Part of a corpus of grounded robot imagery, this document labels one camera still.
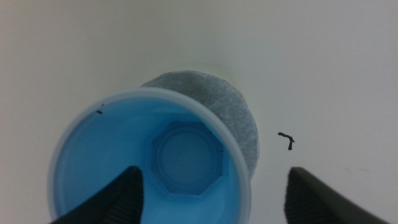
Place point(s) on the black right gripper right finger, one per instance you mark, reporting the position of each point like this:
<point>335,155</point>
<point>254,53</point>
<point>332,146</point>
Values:
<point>311,199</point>

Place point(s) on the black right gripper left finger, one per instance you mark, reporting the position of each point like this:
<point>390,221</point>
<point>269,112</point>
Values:
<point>124,199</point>

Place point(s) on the blue plastic cup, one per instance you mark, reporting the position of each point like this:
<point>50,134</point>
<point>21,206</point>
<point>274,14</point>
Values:
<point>109,140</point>

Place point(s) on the round grey cup mat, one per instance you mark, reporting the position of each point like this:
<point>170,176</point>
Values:
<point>224,99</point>

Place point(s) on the small black bent mark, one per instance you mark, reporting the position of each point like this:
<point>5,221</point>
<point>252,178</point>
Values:
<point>286,135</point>

